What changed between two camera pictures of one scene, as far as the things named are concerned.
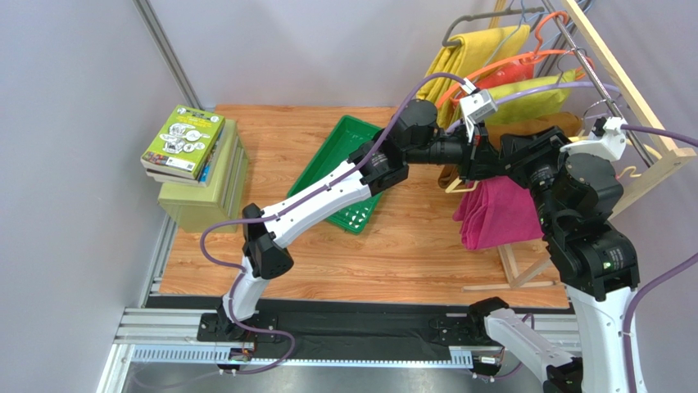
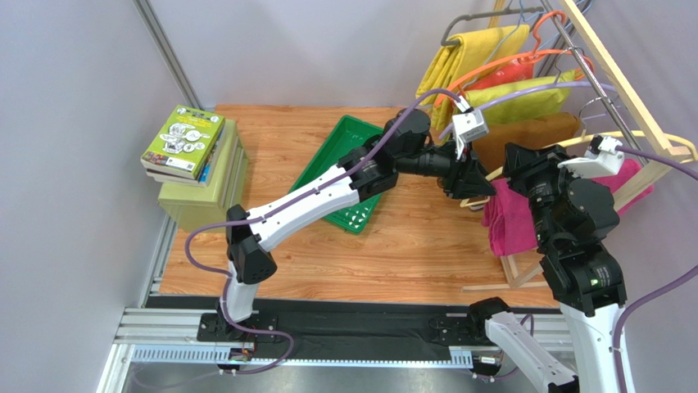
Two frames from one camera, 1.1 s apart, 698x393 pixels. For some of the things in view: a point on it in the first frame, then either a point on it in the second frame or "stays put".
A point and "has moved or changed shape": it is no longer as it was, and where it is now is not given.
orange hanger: x=537 y=54 stays put
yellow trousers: x=459 y=58 stays put
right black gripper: x=523 y=155 to x=530 y=168
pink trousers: x=496 y=211 has moved or changed shape
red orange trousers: x=521 y=70 stays put
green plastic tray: x=347 y=134 stays put
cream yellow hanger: x=577 y=138 to x=683 y=141
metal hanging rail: x=595 y=78 stays put
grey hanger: x=537 y=10 stays put
